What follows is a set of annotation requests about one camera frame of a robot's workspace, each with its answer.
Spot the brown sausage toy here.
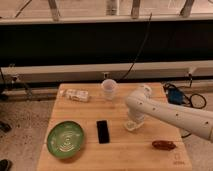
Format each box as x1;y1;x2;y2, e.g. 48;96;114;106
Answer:
152;140;176;150

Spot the blue box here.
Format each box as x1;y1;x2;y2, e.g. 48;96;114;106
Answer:
168;89;183;105

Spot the black rectangular block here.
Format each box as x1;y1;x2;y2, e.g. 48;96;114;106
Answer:
96;120;110;144

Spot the black hanging cable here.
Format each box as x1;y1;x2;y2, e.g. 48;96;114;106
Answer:
118;12;153;83

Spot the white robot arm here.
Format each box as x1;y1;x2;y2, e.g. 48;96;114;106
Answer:
125;84;213;142

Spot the clear plastic cup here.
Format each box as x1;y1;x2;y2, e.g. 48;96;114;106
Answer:
101;79;117;100

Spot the green plate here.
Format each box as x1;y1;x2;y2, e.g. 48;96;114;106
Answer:
47;121;85;159

